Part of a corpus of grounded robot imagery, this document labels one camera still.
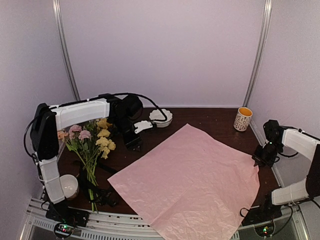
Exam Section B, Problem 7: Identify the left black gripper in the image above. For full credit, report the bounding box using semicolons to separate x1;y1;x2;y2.
111;114;144;155

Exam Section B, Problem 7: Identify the round white bowl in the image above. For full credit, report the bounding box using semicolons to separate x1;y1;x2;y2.
59;174;79;200

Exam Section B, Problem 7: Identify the patterned mug orange inside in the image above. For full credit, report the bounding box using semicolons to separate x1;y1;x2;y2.
233;107;253;132

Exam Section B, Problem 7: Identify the left aluminium frame post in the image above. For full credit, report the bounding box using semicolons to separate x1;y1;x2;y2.
52;0;80;101

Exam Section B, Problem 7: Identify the pink wrapping paper sheet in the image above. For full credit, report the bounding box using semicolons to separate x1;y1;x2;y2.
108;124;260;227

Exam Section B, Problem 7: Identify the right aluminium frame post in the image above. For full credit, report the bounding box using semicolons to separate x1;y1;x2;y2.
242;0;273;107

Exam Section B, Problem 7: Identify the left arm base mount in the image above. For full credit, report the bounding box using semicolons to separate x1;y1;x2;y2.
45;208;90;227

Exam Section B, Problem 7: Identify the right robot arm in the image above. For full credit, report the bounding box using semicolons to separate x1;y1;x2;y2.
252;119;320;221

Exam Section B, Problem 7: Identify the aluminium frame post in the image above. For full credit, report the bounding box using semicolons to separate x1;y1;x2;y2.
242;0;273;107
52;0;80;101

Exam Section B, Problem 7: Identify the scalloped white bowl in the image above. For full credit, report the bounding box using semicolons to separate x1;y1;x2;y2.
149;108;173;128

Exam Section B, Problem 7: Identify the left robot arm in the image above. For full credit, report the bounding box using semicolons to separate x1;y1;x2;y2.
28;93;143;222

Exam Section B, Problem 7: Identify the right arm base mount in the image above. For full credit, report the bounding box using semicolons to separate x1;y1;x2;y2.
239;205;282;226

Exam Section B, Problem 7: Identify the black printed ribbon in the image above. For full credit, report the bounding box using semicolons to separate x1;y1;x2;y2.
72;160;120;208

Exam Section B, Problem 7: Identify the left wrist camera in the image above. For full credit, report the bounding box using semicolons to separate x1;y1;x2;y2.
133;120;157;134

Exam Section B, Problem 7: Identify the front aluminium rail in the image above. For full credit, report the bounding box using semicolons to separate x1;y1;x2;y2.
18;198;310;240

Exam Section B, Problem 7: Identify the peach flower stem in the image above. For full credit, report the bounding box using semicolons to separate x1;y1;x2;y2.
57;130;69;143

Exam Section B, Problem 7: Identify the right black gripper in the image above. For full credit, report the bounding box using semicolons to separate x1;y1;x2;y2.
252;140;284;167

